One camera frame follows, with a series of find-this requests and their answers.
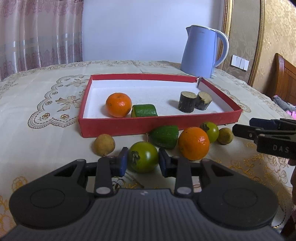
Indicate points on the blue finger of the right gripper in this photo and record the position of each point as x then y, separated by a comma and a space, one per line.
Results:
264, 124
253, 133

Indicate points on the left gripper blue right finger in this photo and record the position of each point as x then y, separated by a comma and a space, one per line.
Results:
181, 169

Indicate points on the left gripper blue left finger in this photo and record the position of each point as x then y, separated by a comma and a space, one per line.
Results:
105, 169

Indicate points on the green tomato with calyx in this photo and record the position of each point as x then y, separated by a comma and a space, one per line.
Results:
143, 157

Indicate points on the dark sugarcane piece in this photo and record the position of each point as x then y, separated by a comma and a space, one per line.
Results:
203, 100
187, 101

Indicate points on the green cucumber chunk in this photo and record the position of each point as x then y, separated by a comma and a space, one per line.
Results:
143, 110

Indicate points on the small tan longan fruit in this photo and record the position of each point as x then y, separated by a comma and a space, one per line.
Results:
103, 145

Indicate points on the grey pink cloth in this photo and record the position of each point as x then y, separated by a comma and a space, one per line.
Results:
288, 108

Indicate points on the large orange tangerine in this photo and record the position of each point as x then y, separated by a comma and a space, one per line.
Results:
193, 143

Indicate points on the green cucumber chunk outside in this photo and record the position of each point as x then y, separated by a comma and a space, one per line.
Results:
165, 136

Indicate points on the small green tomato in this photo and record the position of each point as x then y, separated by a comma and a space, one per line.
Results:
211, 130

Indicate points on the wooden headboard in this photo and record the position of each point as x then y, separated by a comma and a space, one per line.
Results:
282, 81

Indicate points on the orange tangerine in tray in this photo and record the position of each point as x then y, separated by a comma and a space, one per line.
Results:
118, 105

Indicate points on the red shallow cardboard tray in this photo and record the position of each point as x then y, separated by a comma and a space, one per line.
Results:
161, 90

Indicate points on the blue electric kettle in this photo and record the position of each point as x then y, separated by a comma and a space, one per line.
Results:
200, 53

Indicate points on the pink floral curtain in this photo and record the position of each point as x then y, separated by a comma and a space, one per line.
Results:
38, 34

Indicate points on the white wall switch panel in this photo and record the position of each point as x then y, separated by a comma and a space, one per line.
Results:
239, 62

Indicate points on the gold arched frame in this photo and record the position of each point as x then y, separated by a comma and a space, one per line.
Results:
243, 23

